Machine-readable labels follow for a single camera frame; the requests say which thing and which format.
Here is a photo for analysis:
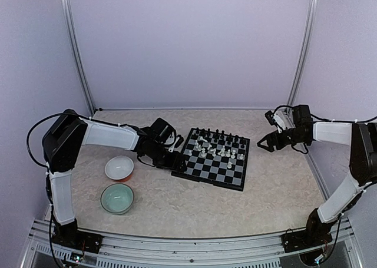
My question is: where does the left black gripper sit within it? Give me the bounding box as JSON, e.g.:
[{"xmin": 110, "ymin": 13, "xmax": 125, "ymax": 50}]
[{"xmin": 146, "ymin": 142, "xmax": 188, "ymax": 172}]

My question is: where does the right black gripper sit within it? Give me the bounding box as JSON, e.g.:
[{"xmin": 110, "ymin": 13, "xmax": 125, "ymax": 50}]
[{"xmin": 258, "ymin": 127, "xmax": 307, "ymax": 152}]

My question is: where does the white chess king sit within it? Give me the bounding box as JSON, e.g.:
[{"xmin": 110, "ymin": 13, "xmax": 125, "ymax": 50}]
[{"xmin": 200, "ymin": 147, "xmax": 207, "ymax": 158}]

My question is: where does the black folding chess board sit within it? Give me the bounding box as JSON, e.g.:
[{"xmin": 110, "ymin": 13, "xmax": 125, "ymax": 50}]
[{"xmin": 171, "ymin": 127, "xmax": 250, "ymax": 191}]

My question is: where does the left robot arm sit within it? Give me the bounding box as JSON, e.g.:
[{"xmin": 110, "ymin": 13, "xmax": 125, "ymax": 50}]
[{"xmin": 42, "ymin": 109, "xmax": 187, "ymax": 247}]

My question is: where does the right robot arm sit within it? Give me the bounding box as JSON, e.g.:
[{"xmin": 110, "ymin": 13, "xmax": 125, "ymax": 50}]
[{"xmin": 257, "ymin": 104, "xmax": 376, "ymax": 247}]

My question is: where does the white bowl orange outside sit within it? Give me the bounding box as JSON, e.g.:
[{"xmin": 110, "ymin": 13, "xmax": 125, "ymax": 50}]
[{"xmin": 105, "ymin": 156, "xmax": 134, "ymax": 182}]

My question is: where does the pale green ceramic bowl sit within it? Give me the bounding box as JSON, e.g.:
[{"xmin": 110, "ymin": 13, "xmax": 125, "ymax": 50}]
[{"xmin": 100, "ymin": 183, "xmax": 134, "ymax": 215}]

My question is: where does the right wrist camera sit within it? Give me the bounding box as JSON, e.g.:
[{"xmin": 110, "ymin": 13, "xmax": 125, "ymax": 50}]
[{"xmin": 264, "ymin": 110, "xmax": 287, "ymax": 133}]

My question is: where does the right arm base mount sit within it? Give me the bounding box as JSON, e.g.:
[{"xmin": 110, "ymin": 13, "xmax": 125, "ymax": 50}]
[{"xmin": 280, "ymin": 229, "xmax": 333, "ymax": 253}]

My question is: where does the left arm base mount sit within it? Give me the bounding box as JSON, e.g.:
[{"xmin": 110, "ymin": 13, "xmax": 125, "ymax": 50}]
[{"xmin": 52, "ymin": 231, "xmax": 103, "ymax": 254}]

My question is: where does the front aluminium rail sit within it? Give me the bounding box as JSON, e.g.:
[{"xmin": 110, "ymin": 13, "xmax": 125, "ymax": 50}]
[{"xmin": 20, "ymin": 217, "xmax": 363, "ymax": 268}]

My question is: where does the right aluminium frame post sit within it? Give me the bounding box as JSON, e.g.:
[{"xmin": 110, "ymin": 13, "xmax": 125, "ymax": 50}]
[{"xmin": 287, "ymin": 0, "xmax": 318, "ymax": 105}]

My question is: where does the aluminium frame post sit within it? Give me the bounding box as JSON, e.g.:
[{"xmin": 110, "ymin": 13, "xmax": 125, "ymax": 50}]
[
  {"xmin": 61, "ymin": 0, "xmax": 96, "ymax": 115},
  {"xmin": 287, "ymin": 0, "xmax": 318, "ymax": 105}
]

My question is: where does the left aluminium frame post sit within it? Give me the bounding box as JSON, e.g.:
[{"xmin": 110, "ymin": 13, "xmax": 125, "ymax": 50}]
[{"xmin": 61, "ymin": 0, "xmax": 96, "ymax": 115}]

